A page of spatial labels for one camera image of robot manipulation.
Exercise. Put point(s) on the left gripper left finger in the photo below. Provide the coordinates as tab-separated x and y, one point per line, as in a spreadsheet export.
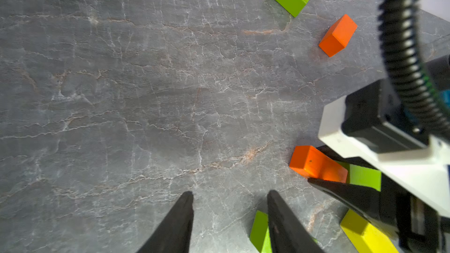
173	235

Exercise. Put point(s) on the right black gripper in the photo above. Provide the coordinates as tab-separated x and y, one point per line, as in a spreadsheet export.
419	228

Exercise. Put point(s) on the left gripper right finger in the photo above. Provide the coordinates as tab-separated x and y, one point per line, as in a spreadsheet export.
287	234

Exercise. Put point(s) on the yellow block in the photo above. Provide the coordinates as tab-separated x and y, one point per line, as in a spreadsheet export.
365	237

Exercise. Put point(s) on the orange block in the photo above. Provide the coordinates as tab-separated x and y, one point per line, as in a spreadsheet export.
338	36
309	162

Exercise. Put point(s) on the teal small block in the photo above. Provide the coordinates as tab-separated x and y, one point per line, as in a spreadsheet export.
446	97

